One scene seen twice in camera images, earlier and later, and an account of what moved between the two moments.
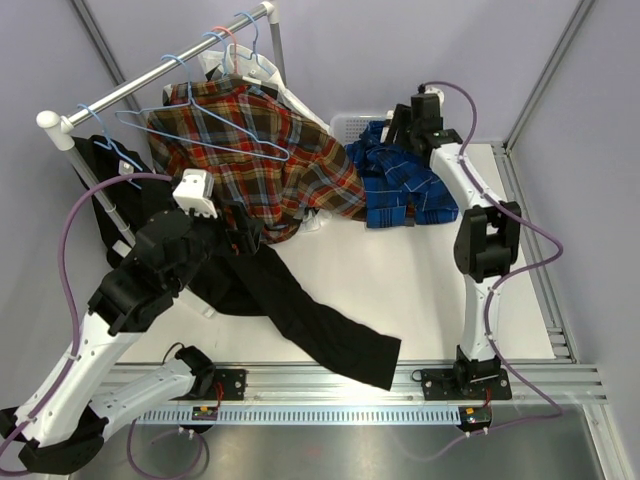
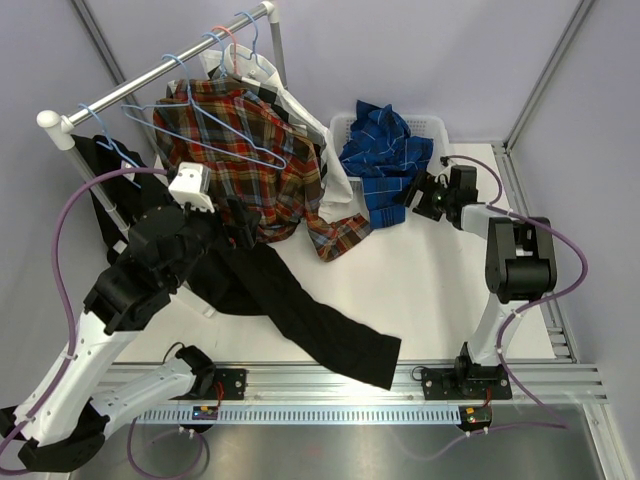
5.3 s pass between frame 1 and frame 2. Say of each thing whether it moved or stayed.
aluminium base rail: stayed
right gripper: moved
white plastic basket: moved
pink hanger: stayed
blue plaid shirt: moved
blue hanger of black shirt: stayed
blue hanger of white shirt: stayed
